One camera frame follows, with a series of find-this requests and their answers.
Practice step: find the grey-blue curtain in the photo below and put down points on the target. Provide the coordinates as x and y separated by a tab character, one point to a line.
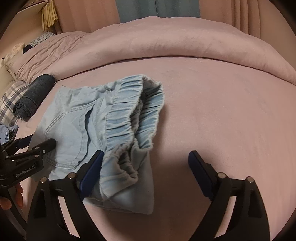
129	10

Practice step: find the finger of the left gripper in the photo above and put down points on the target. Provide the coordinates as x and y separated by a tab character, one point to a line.
11	147
37	151

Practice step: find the pink duvet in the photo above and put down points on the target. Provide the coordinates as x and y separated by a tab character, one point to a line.
71	53

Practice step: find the folded blue denim shorts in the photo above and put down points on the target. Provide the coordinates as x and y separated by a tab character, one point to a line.
7	133

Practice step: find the yellow pleated fabric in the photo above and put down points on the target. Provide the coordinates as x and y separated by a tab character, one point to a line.
49	16

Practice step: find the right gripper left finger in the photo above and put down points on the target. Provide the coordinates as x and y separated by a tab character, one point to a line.
74	188

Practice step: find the pink curtain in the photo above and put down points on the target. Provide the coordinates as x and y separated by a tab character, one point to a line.
257	18

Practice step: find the light blue denim pants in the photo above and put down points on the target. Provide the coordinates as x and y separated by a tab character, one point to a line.
120	119

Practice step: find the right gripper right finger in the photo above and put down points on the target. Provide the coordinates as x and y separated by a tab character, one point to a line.
217	187

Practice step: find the left hand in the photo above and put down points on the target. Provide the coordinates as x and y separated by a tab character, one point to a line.
6	204

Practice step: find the plaid pillow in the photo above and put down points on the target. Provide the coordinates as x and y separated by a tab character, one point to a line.
8	101

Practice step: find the dark rolled jeans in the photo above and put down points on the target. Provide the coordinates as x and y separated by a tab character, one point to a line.
31	100

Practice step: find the plush toy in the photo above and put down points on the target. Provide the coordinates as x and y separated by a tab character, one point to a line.
18	48

